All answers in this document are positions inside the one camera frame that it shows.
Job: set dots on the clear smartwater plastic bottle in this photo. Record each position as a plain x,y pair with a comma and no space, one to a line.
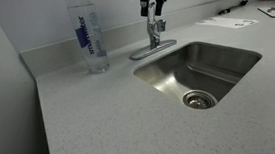
88,34

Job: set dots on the metal sink drain strainer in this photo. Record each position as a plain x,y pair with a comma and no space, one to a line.
198,100

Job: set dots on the white printed paper sheet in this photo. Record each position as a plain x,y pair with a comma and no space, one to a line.
226,22

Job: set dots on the chrome faucet base plate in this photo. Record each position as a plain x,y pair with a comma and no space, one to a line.
148,52

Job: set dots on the stainless steel sink basin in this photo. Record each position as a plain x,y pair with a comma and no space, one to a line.
210,64

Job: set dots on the black slim tool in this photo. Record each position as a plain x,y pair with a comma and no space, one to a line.
235,6

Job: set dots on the small grey metal part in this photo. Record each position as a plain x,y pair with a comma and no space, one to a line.
271,9

